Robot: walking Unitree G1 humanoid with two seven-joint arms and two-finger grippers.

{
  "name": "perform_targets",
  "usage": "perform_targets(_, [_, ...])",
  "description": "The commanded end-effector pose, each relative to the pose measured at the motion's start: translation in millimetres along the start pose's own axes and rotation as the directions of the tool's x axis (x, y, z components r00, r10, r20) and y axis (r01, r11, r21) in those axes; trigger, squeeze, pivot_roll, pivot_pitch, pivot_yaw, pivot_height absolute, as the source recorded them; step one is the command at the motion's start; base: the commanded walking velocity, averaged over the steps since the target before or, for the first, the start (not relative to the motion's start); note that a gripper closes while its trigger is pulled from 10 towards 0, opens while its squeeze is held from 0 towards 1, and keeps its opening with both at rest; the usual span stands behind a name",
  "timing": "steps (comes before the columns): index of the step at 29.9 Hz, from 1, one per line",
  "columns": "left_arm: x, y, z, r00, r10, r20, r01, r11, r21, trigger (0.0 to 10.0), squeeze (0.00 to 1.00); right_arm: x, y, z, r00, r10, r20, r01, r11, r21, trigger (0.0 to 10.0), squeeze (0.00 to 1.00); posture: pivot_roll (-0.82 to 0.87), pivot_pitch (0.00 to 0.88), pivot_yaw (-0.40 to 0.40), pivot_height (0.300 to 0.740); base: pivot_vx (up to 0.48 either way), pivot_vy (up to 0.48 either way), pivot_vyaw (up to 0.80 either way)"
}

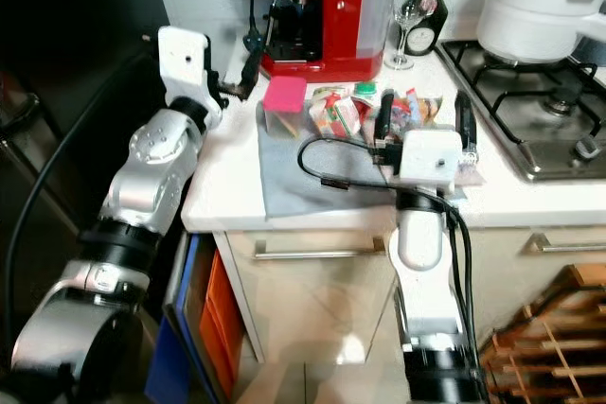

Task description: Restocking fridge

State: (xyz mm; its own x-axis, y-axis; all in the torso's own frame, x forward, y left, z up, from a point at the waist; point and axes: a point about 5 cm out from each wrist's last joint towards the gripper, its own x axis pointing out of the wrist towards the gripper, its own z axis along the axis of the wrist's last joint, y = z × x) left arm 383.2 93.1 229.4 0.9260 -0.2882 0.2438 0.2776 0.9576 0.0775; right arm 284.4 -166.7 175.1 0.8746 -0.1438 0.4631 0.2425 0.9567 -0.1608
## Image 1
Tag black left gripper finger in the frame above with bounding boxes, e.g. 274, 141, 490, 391
240, 47, 264, 97

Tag white pot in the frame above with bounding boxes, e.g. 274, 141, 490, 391
476, 0, 606, 65

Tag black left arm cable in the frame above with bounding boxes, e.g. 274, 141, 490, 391
0, 40, 162, 329

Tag metal drawer handle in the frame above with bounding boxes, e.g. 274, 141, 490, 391
526, 232, 606, 255
251, 237, 384, 261

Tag carton with green cap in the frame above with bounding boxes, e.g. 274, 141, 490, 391
350, 80, 384, 131

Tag red coffee machine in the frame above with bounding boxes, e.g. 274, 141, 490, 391
224, 0, 399, 83

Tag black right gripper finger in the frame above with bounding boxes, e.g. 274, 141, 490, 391
454, 90, 479, 173
373, 90, 395, 145

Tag steel gas stove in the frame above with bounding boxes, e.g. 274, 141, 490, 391
436, 38, 606, 184

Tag cream drawer cabinet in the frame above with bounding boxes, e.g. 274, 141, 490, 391
208, 224, 606, 404

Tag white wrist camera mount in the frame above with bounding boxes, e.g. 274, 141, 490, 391
398, 128, 470, 187
156, 26, 211, 107

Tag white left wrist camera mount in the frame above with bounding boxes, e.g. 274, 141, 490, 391
156, 26, 211, 107

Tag red and white juice carton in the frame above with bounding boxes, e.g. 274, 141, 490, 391
308, 84, 365, 140

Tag dark green bottle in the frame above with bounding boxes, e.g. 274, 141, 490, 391
400, 0, 449, 57

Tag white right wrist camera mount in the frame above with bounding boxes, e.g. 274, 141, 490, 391
398, 128, 470, 187

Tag clear wine glass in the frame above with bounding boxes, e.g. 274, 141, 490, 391
383, 0, 432, 71

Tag clear container with pink lid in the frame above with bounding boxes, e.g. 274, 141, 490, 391
261, 75, 310, 138

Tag grey cloth mat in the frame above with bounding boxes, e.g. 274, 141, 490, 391
256, 106, 474, 220

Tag wooden slatted rack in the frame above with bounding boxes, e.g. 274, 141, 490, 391
478, 265, 606, 404

